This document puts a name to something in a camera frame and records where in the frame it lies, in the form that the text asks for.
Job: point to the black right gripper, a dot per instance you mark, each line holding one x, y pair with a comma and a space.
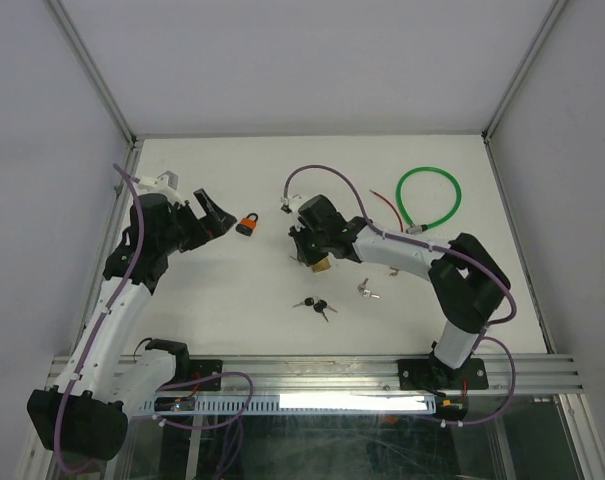
304, 256

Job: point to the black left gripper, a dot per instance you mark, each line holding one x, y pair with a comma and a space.
202, 231

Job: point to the brass padlock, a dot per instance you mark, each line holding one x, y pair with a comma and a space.
321, 265

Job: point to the silver key pair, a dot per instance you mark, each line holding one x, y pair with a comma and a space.
363, 288
371, 295

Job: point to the red cable padlock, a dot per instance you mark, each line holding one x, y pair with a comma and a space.
392, 206

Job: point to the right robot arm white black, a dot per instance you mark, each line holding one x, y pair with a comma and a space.
467, 282

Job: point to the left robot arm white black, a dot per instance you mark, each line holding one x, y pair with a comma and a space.
87, 410

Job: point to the black head key left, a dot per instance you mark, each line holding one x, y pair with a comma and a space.
309, 301

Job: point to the black head key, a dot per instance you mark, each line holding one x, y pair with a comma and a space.
309, 301
320, 307

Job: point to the black head key right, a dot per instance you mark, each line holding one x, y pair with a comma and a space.
320, 307

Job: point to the orange black padlock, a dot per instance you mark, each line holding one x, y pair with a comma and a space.
247, 225

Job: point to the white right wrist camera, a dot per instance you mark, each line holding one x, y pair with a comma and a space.
291, 205

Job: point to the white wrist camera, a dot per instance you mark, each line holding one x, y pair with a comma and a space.
291, 205
165, 184

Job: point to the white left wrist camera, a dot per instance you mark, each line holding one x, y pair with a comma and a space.
165, 184

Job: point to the green cable lock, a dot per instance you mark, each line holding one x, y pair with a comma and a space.
427, 197

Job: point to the aluminium mounting rail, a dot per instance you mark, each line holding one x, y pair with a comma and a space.
490, 374

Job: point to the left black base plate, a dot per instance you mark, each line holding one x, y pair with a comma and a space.
195, 370

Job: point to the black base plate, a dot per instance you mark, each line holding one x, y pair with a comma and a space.
429, 375
195, 370

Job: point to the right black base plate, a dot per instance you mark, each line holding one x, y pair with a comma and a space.
429, 375

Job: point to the white perforated cable duct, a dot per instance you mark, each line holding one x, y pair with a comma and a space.
292, 404

